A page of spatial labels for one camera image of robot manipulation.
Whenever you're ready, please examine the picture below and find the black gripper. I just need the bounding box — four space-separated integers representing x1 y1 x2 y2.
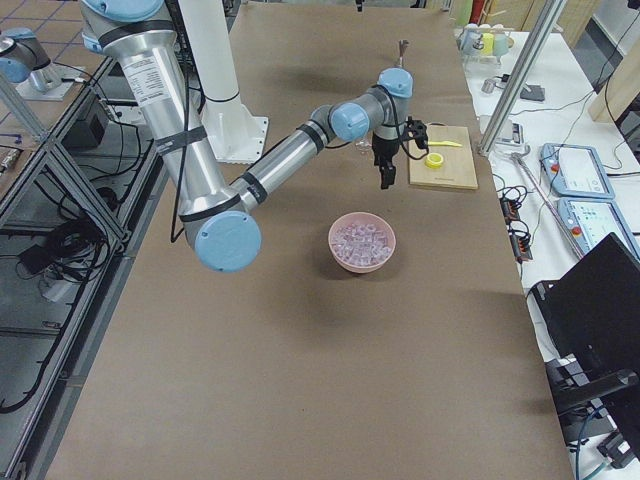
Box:
372 135 400 189

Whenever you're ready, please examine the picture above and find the steel cocktail jigger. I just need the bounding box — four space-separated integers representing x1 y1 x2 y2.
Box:
395 39 410 68

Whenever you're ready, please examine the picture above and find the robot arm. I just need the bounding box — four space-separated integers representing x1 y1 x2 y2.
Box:
1 27 70 102
80 1 413 273

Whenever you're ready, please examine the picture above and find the clear wine glass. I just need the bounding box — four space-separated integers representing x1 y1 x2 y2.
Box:
354 136 371 156

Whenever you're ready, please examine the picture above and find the clear ice cubes pile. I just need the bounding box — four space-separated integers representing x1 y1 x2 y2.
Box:
329 223 392 267

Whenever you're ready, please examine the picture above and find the yellow lemon slice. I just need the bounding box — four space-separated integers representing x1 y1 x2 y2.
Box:
424 152 444 169

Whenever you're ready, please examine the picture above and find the yellow plastic knife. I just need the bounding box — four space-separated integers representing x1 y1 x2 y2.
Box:
428 140 463 148

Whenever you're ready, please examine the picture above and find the bamboo cutting board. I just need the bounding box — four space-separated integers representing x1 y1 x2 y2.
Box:
408 125 479 190

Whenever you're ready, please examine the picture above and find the pink bowl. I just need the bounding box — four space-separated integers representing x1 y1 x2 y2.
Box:
328 212 396 274

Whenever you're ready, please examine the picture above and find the teach pendant upper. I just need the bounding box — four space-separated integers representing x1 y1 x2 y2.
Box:
540 143 615 200

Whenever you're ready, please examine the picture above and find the teach pendant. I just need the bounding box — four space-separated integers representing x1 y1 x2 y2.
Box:
540 143 615 200
557 197 639 258

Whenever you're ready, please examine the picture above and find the teach pendant lower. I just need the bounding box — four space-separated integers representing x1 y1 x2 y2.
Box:
557 197 639 258

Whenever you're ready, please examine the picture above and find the black monitor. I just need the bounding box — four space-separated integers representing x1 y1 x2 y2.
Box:
531 233 639 422

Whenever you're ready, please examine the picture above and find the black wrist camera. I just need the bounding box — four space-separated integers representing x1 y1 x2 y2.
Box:
401 116 429 160

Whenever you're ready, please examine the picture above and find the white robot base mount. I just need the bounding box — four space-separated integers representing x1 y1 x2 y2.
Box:
179 0 269 164

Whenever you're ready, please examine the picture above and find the aluminium frame post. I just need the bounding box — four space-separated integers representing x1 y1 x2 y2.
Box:
478 0 567 157

